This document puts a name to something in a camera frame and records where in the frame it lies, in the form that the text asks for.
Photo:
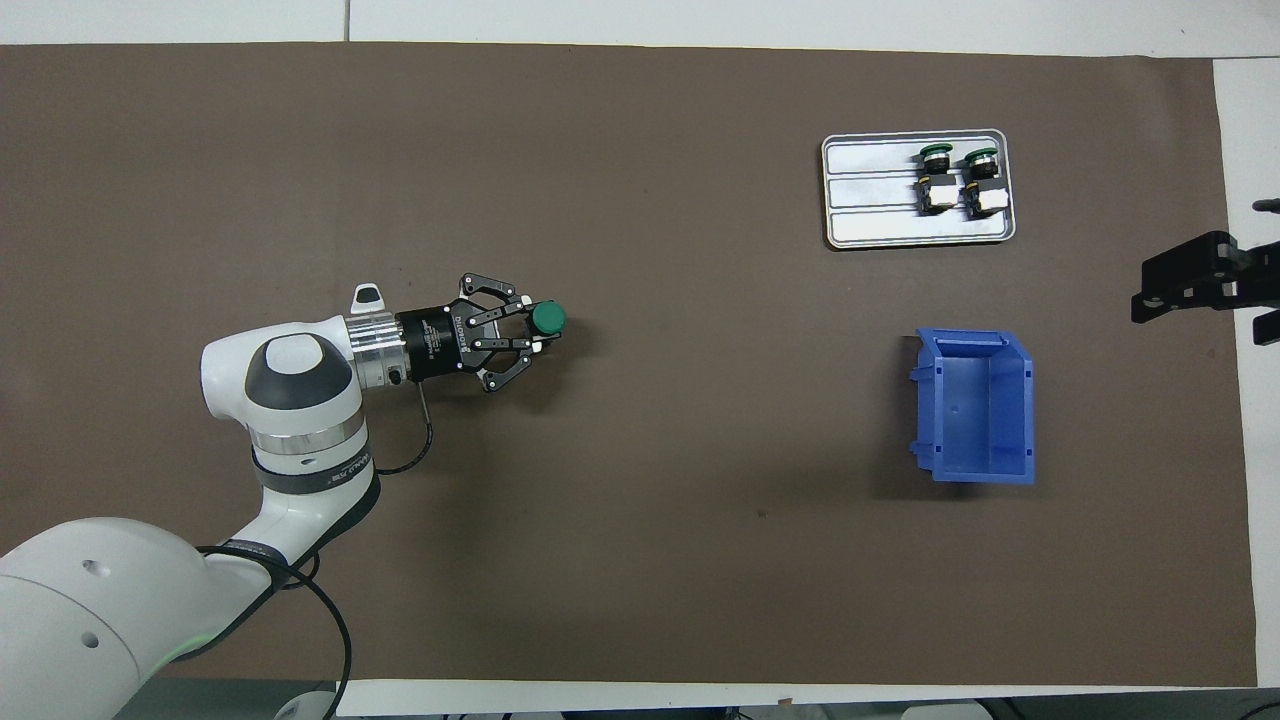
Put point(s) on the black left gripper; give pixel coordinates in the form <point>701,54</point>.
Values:
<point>435,342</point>

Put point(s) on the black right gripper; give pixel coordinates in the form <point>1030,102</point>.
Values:
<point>1260,280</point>

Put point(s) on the green push button switch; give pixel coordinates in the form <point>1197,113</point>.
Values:
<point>548,319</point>
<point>937,185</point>
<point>985,190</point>

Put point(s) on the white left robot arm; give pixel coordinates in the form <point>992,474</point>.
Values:
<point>300,400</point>

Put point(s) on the brown table mat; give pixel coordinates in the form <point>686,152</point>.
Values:
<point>700,500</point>

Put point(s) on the blue plastic bin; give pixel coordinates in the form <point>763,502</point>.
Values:
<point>985,420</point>

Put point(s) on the silver metal tray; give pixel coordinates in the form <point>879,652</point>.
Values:
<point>870,200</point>

